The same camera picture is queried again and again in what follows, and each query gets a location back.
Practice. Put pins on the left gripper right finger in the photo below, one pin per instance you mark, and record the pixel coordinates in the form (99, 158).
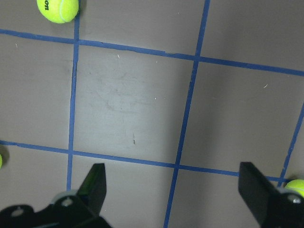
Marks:
(257, 192)

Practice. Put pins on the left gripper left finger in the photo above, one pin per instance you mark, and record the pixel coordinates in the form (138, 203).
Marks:
(92, 191)

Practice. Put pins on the tennis ball near right gripper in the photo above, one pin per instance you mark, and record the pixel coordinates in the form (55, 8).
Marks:
(297, 186)

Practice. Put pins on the tennis ball front left corner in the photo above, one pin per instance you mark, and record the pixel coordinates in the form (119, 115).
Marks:
(1, 161)

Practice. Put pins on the tennis ball front centre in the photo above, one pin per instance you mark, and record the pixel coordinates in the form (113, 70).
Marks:
(58, 11)

